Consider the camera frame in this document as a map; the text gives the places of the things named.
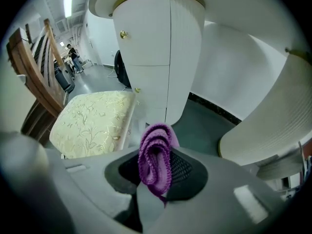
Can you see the reddish brown box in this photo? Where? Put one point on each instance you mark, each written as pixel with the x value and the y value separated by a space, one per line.
pixel 306 160

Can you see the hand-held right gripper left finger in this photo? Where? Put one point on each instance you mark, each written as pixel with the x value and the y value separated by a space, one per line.
pixel 73 191

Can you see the white curved counter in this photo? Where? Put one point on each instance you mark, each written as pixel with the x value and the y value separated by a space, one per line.
pixel 151 45

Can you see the black bin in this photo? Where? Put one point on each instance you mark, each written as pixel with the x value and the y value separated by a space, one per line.
pixel 63 80

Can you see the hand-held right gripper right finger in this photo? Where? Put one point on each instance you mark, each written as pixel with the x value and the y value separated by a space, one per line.
pixel 219 203

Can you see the brown wooden slatted frame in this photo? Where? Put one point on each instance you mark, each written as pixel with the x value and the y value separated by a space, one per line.
pixel 36 77

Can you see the grey step shelf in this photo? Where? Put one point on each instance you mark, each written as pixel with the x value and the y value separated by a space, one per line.
pixel 275 172

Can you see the ceiling light panel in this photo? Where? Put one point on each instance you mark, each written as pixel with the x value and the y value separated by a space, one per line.
pixel 68 5

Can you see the purple cloth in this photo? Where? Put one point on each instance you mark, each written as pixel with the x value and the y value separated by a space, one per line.
pixel 156 155

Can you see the cream upholstered footstool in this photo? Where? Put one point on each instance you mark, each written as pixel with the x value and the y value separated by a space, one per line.
pixel 92 121

